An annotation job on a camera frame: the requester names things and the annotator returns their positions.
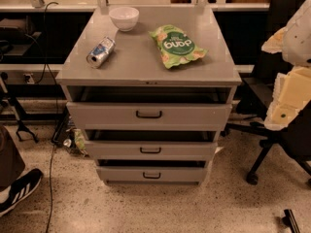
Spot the dark trouser leg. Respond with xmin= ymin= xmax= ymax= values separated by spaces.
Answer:
xmin=0 ymin=125 xmax=25 ymax=190

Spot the grey drawer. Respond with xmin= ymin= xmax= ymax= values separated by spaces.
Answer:
xmin=67 ymin=102 xmax=231 ymax=131
xmin=97 ymin=167 xmax=207 ymax=183
xmin=86 ymin=141 xmax=217 ymax=160

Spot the white ceramic bowl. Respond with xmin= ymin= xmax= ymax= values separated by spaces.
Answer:
xmin=109 ymin=7 xmax=140 ymax=32

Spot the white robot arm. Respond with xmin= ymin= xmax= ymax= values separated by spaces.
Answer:
xmin=261 ymin=0 xmax=311 ymax=131

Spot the grey drawer cabinet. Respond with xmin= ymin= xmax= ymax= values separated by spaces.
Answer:
xmin=56 ymin=6 xmax=241 ymax=184

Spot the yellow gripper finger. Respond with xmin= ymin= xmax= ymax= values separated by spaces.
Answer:
xmin=264 ymin=66 xmax=311 ymax=131
xmin=261 ymin=27 xmax=286 ymax=54

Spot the black bar on floor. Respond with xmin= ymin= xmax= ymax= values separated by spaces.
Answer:
xmin=282 ymin=209 xmax=300 ymax=233

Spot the silver blue soda can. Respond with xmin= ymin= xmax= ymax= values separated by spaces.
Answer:
xmin=86 ymin=37 xmax=116 ymax=68

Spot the green chip bag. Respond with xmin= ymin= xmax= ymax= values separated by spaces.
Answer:
xmin=149 ymin=24 xmax=207 ymax=69

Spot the black stand leg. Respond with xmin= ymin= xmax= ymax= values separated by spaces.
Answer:
xmin=0 ymin=72 xmax=39 ymax=143

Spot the black office chair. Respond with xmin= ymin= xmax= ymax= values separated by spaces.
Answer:
xmin=226 ymin=0 xmax=311 ymax=185

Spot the black white sneaker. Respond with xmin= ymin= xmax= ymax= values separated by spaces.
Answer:
xmin=0 ymin=169 xmax=43 ymax=216

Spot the wire basket with trash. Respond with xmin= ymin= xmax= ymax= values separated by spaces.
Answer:
xmin=52 ymin=114 xmax=88 ymax=157

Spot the grey bottom drawer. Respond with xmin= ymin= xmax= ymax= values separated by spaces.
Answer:
xmin=97 ymin=167 xmax=207 ymax=183

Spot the grey top drawer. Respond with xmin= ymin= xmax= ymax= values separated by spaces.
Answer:
xmin=67 ymin=102 xmax=231 ymax=131

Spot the black floor cable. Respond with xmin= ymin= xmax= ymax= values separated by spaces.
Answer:
xmin=33 ymin=1 xmax=61 ymax=233

